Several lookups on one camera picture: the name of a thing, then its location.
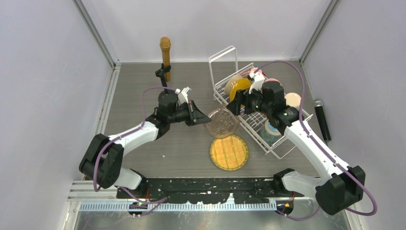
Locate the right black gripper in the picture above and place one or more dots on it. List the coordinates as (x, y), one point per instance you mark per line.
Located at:
(242, 97)

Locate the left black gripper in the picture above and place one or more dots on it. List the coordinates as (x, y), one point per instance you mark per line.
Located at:
(195, 116)

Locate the yellow patterned plate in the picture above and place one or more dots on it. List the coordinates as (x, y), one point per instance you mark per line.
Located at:
(241, 84)

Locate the yellow woven bamboo plate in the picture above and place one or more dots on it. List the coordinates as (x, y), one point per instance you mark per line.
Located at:
(230, 153)

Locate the beige ceramic bowl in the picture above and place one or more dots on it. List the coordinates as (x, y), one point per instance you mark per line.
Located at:
(230, 84)

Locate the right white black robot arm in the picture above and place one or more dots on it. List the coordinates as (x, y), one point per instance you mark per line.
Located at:
(339, 185)

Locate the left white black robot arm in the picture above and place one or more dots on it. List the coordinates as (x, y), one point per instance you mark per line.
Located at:
(102, 161)

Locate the pink plastic cup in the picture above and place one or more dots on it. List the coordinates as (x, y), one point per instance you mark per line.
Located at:
(246, 73)

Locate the pink floral cup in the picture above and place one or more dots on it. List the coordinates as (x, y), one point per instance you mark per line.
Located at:
(272, 80)

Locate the blue patterned bowl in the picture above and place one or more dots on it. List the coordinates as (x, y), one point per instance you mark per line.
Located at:
(269, 134)

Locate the cream floral cup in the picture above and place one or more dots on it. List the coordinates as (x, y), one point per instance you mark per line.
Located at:
(293, 100)

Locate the black silver microphone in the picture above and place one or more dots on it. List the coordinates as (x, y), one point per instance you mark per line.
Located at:
(322, 121)

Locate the brown microphone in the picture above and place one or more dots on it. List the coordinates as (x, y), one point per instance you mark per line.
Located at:
(165, 45)

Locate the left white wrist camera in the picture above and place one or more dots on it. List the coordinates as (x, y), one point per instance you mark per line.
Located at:
(183, 95)

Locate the white wire dish rack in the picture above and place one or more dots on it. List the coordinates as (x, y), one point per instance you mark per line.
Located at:
(251, 123)

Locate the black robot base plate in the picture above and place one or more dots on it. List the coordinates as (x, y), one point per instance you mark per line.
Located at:
(246, 190)

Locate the slotted cable duct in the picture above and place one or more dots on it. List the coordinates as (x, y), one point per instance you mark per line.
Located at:
(134, 206)

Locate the left aluminium rail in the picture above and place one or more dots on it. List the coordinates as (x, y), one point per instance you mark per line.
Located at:
(102, 118)

